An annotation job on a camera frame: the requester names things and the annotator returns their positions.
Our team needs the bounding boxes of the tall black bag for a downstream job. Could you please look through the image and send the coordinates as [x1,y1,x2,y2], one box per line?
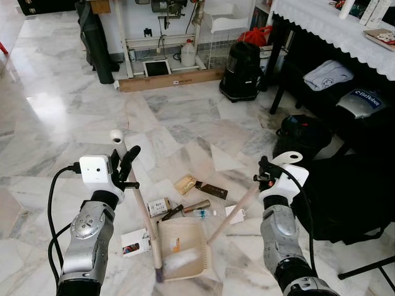
[76,0,119,86]

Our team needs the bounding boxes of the gold foil wrapper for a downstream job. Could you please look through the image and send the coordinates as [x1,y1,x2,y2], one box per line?
[174,175,199,196]

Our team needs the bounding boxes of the black round appliance red buttons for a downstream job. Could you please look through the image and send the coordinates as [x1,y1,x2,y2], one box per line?
[273,114,333,162]

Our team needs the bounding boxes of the small black stick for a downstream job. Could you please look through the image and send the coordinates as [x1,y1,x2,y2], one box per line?
[162,204,185,222]

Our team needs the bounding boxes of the white framed tablet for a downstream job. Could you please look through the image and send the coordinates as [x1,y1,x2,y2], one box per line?
[143,58,173,78]

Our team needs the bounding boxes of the cream plastic dustpan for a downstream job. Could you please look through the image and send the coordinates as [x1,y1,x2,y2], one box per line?
[157,150,306,282]

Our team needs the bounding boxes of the white labelled box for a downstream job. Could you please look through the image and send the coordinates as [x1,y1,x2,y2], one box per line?
[147,197,173,218]

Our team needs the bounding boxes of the black stand legs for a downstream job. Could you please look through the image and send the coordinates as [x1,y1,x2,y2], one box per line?
[338,255,395,292]

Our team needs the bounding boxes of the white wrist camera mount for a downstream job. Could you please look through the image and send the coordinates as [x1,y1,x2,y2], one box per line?
[79,154,126,204]
[259,163,310,207]

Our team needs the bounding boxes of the white paper scrap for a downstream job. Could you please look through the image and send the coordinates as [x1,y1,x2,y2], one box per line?
[225,205,246,225]

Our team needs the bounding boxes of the cream handled broom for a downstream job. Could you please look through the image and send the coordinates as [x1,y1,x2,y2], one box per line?
[109,129,167,284]

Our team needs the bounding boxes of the red plastic bag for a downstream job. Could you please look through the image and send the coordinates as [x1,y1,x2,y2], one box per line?
[239,26,273,47]

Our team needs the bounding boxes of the small white printed box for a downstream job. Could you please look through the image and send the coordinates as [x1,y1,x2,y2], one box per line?
[120,228,152,258]

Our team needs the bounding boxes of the white lace tablecloth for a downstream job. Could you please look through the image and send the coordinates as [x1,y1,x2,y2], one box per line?
[272,0,395,81]

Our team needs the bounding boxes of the white grey padded bag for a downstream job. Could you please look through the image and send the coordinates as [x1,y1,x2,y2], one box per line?
[303,60,355,93]

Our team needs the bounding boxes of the sewing machine table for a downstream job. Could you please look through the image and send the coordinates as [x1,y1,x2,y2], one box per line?
[114,0,214,79]

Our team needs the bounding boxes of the brown tube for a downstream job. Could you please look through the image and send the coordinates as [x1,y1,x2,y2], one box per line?
[182,199,212,214]

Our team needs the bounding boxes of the colourful book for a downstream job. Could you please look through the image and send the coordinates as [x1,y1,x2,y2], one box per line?
[364,28,395,51]

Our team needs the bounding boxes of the large black bag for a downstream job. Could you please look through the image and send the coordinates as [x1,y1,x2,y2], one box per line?
[295,145,395,245]

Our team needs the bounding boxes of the long cardboard box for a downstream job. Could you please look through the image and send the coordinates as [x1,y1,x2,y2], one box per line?
[117,67,227,94]

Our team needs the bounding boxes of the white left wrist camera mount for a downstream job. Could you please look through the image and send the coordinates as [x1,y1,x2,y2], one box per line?
[79,154,126,204]

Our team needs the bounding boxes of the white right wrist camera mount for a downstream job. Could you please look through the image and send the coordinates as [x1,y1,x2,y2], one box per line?
[259,163,310,207]

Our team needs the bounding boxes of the dark brown chocolate bar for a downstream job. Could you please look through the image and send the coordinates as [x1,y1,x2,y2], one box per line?
[196,182,229,200]

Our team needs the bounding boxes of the black table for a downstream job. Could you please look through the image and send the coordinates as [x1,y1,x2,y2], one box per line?
[267,15,395,155]

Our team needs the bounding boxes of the white plastic jug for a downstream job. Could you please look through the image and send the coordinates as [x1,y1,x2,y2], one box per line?
[180,39,198,68]

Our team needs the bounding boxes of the white wire cage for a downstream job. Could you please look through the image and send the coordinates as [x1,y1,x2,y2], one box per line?
[201,28,247,70]

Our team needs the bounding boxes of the small clear bottle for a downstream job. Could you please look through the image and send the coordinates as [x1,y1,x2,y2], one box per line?
[191,208,218,219]

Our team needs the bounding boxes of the grey case blue label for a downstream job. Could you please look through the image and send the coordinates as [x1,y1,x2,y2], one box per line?
[336,88,387,121]

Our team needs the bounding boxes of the black canister vacuum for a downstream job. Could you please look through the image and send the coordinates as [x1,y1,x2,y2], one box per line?
[219,40,264,103]

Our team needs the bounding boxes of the white tray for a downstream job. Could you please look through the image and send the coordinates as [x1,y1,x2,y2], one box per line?
[207,11,255,35]

